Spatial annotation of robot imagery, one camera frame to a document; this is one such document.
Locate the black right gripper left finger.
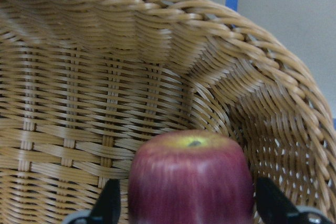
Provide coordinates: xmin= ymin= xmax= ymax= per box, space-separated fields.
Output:
xmin=90 ymin=179 xmax=121 ymax=224

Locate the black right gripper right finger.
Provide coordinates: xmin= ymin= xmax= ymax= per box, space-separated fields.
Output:
xmin=256 ymin=177 xmax=299 ymax=223

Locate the red apple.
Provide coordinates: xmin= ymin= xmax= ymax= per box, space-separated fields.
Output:
xmin=128 ymin=130 xmax=254 ymax=223

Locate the brown wicker basket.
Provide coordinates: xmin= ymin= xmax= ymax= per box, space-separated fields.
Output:
xmin=1 ymin=0 xmax=335 ymax=223

